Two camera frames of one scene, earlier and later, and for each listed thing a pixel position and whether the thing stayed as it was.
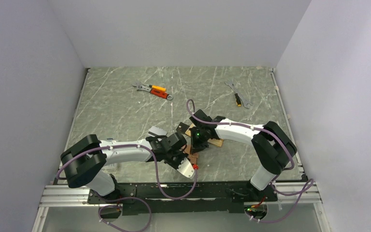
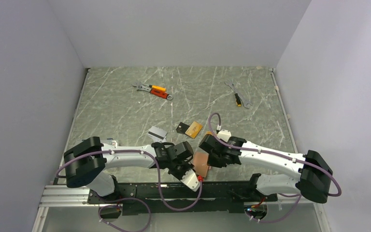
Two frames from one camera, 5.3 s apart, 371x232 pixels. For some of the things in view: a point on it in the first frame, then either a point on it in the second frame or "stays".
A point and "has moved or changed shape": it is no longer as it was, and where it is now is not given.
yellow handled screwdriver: [238, 101] stays
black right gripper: [195, 147] → [213, 162]
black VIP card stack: [182, 127] stays
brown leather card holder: [192, 157] has moved or changed shape
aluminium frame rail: [64, 196] stays
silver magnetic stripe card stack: [157, 132] stays
